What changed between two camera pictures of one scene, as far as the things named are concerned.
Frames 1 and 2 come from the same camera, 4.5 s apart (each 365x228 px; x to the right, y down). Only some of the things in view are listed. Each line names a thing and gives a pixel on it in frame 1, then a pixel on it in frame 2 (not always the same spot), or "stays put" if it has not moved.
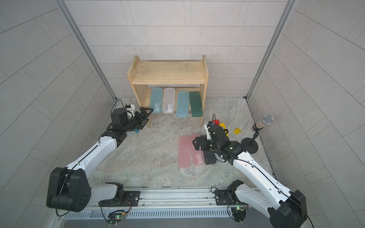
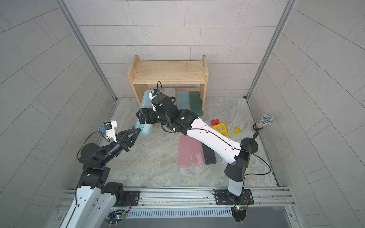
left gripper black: x=140 y=119 to x=123 y=141
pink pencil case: x=184 y=152 stays put
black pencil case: x=210 y=157 stays put
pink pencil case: x=196 y=157 stays put
